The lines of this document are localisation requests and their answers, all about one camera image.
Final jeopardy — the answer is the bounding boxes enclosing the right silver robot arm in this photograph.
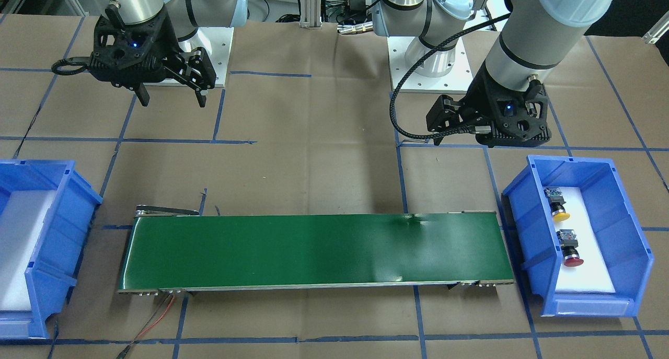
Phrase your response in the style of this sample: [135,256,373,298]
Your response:
[86,0,248,107]

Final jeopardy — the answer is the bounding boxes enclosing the red black conveyor wires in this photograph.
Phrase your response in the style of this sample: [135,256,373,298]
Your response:
[116,294,178,359]

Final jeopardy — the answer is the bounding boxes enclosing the aluminium profile post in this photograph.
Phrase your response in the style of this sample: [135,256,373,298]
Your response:
[298,0,324,28]

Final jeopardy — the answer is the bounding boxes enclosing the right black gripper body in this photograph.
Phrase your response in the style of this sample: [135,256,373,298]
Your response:
[87,4,181,87]

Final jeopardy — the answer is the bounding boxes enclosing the yellow push button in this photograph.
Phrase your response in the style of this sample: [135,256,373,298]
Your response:
[543,187,570,223]

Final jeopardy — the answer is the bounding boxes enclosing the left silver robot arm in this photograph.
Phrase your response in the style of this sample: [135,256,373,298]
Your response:
[373,0,613,147]

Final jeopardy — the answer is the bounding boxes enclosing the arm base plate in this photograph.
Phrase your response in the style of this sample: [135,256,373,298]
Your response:
[387,36,473,95]
[140,27,234,88]

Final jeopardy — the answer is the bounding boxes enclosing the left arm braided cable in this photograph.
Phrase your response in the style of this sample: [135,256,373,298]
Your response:
[389,13,512,141]

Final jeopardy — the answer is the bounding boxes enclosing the blue plastic bin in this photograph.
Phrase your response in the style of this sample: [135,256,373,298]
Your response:
[503,155,654,318]
[1,159,102,340]

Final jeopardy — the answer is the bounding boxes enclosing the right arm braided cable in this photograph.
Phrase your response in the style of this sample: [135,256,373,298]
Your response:
[51,59,92,77]

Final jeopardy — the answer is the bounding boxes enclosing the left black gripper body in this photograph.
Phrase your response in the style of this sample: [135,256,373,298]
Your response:
[464,65,552,147]

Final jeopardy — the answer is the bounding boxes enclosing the green conveyor belt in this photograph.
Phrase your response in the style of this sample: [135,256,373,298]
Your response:
[119,212,514,294]

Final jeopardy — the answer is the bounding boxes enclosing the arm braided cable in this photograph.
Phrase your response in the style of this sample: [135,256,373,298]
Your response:
[389,13,512,141]
[51,59,92,77]

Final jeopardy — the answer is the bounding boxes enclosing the red push button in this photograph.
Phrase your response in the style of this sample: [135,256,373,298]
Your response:
[556,229,584,267]

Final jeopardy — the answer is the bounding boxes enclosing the white foam pad bin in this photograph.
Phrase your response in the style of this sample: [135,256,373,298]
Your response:
[554,186,616,293]
[1,190,56,311]

